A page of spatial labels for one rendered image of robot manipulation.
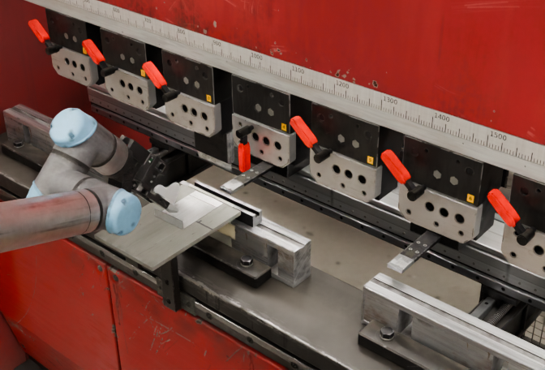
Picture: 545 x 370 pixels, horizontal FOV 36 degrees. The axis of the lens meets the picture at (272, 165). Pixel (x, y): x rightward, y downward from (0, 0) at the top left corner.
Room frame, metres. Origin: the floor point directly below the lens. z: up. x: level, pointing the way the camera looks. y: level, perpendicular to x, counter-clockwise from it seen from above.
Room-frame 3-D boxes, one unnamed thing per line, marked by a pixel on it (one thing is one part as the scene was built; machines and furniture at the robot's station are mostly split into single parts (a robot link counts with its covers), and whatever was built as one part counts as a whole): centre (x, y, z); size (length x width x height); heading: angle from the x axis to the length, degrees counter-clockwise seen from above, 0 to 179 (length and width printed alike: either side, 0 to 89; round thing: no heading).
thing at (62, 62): (1.89, 0.45, 1.26); 0.15 x 0.09 x 0.17; 49
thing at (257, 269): (1.55, 0.14, 0.89); 0.30 x 0.05 x 0.03; 49
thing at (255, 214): (1.60, 0.11, 0.99); 0.20 x 0.03 x 0.03; 49
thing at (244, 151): (1.47, 0.05, 1.20); 0.04 x 0.02 x 0.10; 139
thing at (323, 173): (1.37, -0.15, 1.26); 0.15 x 0.09 x 0.17; 49
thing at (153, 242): (1.50, 0.22, 1.00); 0.26 x 0.18 x 0.01; 139
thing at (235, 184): (1.73, 0.02, 1.01); 0.26 x 0.12 x 0.05; 139
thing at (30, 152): (1.97, 0.62, 0.89); 0.30 x 0.05 x 0.03; 49
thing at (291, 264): (1.58, 0.09, 0.92); 0.39 x 0.06 x 0.10; 49
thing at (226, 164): (1.62, 0.13, 1.13); 0.10 x 0.02 x 0.10; 49
